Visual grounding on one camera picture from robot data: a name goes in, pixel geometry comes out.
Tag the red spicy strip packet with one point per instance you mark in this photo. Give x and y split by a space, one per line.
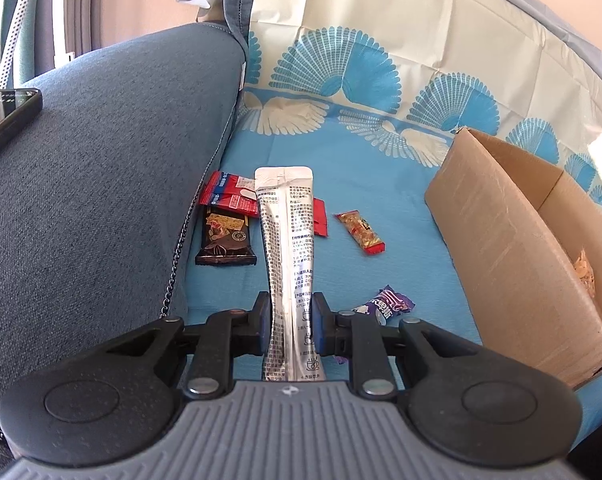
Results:
226 190

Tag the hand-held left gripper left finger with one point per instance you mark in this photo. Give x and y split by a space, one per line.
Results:
264 322

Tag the silver stick packet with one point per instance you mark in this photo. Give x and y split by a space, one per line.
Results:
286 240

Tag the black smartphone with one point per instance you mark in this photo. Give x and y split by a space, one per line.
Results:
6 115

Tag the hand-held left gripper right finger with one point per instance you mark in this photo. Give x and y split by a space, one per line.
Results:
322 325

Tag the peanut bar with red ends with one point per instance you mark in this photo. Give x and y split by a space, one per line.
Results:
359 230

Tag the small red square packet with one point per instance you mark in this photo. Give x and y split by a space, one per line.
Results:
322 220

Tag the light blue sheet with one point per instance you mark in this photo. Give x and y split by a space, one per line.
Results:
571 25

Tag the purple candy packet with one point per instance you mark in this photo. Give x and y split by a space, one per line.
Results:
386 305

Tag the brown cardboard box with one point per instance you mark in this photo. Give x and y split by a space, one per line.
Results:
501 240

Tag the dark brown chocolate packet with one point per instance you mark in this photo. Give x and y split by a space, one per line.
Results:
226 245

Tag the grey curtain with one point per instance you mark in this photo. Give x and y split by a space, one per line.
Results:
66 5

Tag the blue and cream printed cloth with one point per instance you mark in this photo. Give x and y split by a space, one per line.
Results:
381 180

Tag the clear cracker packet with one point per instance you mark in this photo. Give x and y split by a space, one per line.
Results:
585 272

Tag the blue fabric sofa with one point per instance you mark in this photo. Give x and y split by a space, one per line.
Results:
106 185

